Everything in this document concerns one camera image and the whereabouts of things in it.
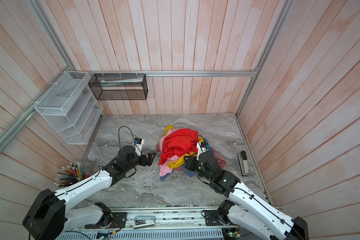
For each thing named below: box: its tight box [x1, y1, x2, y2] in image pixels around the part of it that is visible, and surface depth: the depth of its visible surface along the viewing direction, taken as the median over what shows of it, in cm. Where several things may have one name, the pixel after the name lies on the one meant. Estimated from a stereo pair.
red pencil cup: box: [54, 161, 90, 188], surface depth 76 cm
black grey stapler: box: [237, 150, 249, 177], surface depth 92 cm
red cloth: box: [158, 128, 199, 166], surface depth 82 cm
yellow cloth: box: [163, 124, 205, 169], surface depth 79 cm
